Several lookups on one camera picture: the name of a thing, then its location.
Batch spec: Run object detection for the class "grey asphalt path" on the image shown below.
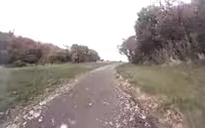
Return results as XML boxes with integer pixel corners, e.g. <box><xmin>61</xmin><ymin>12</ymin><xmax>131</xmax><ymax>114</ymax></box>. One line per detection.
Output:
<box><xmin>3</xmin><ymin>62</ymin><xmax>164</xmax><ymax>128</ymax></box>

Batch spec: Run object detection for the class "row of reddish bushes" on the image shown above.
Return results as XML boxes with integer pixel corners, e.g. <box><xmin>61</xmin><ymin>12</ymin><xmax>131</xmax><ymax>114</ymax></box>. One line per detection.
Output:
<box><xmin>0</xmin><ymin>23</ymin><xmax>104</xmax><ymax>69</ymax></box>

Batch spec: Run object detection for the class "grass verge with leaves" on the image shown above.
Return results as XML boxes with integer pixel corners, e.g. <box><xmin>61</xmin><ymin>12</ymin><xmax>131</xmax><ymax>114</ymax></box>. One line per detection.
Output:
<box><xmin>0</xmin><ymin>61</ymin><xmax>116</xmax><ymax>128</ymax></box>
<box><xmin>114</xmin><ymin>60</ymin><xmax>205</xmax><ymax>128</ymax></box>

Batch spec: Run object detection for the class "row of dark trees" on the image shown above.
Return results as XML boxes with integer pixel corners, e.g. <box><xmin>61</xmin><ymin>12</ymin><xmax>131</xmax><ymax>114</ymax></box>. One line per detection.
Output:
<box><xmin>118</xmin><ymin>0</ymin><xmax>205</xmax><ymax>65</ymax></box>

